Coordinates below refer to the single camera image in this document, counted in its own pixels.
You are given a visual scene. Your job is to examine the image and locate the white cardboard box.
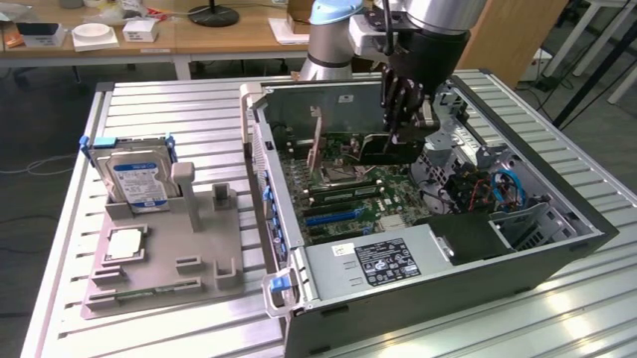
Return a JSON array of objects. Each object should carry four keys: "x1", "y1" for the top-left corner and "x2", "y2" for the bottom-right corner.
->
[{"x1": 122, "y1": 19, "x2": 161, "y2": 43}]

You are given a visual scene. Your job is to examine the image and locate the hard disk with blue caddy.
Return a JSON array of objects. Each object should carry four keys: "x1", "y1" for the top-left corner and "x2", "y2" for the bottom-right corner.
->
[{"x1": 79, "y1": 134, "x2": 182, "y2": 216}]

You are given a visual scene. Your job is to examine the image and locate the grey metal drive cage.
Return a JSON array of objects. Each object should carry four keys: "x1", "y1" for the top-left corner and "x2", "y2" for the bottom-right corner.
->
[{"x1": 486, "y1": 197, "x2": 593, "y2": 251}]

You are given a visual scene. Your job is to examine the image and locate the grey power supply unit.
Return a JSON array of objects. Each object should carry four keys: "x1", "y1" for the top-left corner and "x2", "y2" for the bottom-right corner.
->
[{"x1": 303, "y1": 223, "x2": 457, "y2": 302}]

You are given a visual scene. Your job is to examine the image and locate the black plastic shroud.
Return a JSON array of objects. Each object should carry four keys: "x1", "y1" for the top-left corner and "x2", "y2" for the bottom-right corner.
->
[{"x1": 428, "y1": 214, "x2": 517, "y2": 266}]

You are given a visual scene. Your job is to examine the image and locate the wooden desk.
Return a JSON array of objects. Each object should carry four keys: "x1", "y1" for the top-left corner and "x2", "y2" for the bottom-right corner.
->
[{"x1": 0, "y1": 0, "x2": 448, "y2": 81}]

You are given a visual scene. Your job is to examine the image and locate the black diagonal pole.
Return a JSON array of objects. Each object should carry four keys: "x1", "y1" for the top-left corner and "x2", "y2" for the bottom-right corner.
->
[{"x1": 552, "y1": 22, "x2": 637, "y2": 130}]

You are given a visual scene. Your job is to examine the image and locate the green RAM stick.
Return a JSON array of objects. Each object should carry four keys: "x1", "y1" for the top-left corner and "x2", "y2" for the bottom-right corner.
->
[
  {"x1": 112, "y1": 286, "x2": 181, "y2": 299},
  {"x1": 311, "y1": 184, "x2": 380, "y2": 204}
]

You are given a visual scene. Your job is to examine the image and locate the black graphics card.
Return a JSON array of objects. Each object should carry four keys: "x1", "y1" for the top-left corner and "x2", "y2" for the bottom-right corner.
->
[{"x1": 306, "y1": 105, "x2": 428, "y2": 168}]

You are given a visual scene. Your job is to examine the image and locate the white square box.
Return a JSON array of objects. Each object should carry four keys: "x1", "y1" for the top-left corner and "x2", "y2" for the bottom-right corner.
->
[{"x1": 71, "y1": 24, "x2": 120, "y2": 53}]

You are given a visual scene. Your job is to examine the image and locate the silver metal disk bay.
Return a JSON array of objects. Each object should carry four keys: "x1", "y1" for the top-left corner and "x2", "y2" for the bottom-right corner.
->
[{"x1": 413, "y1": 89, "x2": 518, "y2": 187}]

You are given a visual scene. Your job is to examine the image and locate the black open PC case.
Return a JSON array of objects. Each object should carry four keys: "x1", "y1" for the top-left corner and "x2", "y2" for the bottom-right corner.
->
[{"x1": 238, "y1": 72, "x2": 621, "y2": 358}]

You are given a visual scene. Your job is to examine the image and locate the silver chipset heatsink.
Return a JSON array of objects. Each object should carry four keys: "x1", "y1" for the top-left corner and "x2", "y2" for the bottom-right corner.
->
[{"x1": 381, "y1": 215, "x2": 414, "y2": 229}]

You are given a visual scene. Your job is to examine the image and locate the green motherboard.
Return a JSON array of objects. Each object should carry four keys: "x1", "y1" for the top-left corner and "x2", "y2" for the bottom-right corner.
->
[{"x1": 278, "y1": 130, "x2": 434, "y2": 247}]

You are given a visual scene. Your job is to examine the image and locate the blue wire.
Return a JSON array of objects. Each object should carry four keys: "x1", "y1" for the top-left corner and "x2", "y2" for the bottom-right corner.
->
[{"x1": 490, "y1": 169, "x2": 526, "y2": 213}]

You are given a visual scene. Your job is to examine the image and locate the wooden cabinet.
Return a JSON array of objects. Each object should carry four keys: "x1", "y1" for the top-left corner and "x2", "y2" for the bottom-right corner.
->
[{"x1": 422, "y1": 0, "x2": 569, "y2": 90}]

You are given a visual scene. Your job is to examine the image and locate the grey parts rack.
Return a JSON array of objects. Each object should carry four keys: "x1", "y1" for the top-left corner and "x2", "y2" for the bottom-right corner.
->
[{"x1": 79, "y1": 161, "x2": 253, "y2": 321}]

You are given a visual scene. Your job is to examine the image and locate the white box with dark lid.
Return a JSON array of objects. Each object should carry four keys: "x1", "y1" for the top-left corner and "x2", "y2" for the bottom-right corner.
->
[{"x1": 15, "y1": 22, "x2": 68, "y2": 48}]

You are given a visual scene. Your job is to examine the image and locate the white table frame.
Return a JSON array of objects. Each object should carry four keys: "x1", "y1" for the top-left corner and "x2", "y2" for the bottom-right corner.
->
[{"x1": 541, "y1": 0, "x2": 637, "y2": 105}]

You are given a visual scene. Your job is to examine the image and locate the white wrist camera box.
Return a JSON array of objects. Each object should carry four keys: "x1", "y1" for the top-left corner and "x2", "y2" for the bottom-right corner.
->
[{"x1": 348, "y1": 13, "x2": 397, "y2": 58}]

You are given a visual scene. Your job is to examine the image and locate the beige card retention latch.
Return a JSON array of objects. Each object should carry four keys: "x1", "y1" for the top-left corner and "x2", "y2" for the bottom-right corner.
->
[{"x1": 238, "y1": 82, "x2": 266, "y2": 145}]

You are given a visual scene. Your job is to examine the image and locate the CPU socket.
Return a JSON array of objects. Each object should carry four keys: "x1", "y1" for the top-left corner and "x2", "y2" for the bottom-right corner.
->
[{"x1": 318, "y1": 163, "x2": 373, "y2": 186}]

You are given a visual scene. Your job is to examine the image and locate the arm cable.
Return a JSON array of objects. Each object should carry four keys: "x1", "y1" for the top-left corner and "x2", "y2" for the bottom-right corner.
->
[{"x1": 378, "y1": 0, "x2": 401, "y2": 57}]

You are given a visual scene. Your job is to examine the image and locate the black round lamp base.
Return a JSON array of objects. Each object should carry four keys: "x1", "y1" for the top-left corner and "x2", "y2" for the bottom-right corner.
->
[{"x1": 187, "y1": 0, "x2": 241, "y2": 28}]

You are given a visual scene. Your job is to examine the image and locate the white floor cable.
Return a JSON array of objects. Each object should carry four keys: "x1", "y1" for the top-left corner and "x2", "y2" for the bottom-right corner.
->
[{"x1": 0, "y1": 151, "x2": 80, "y2": 176}]

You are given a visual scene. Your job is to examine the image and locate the white papers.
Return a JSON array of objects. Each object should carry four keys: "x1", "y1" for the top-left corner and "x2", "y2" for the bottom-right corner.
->
[{"x1": 267, "y1": 16, "x2": 313, "y2": 45}]

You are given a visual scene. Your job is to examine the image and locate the blue expansion slot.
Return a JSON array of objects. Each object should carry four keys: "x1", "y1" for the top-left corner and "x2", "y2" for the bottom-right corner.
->
[{"x1": 305, "y1": 208, "x2": 368, "y2": 227}]

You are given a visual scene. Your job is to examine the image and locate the silver CPU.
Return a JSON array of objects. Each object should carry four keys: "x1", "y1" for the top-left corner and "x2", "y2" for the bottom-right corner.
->
[{"x1": 107, "y1": 230, "x2": 143, "y2": 260}]

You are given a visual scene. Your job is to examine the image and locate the brown cardboard box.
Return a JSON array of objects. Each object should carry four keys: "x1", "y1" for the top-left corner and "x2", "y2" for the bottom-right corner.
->
[{"x1": 287, "y1": 0, "x2": 314, "y2": 23}]

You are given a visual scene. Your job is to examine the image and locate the clear latch with blue tab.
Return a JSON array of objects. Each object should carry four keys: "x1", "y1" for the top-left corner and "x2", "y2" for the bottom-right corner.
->
[{"x1": 261, "y1": 270, "x2": 306, "y2": 318}]

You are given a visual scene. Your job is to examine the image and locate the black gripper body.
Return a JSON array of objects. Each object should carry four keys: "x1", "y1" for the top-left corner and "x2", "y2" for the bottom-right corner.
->
[{"x1": 385, "y1": 29, "x2": 472, "y2": 92}]

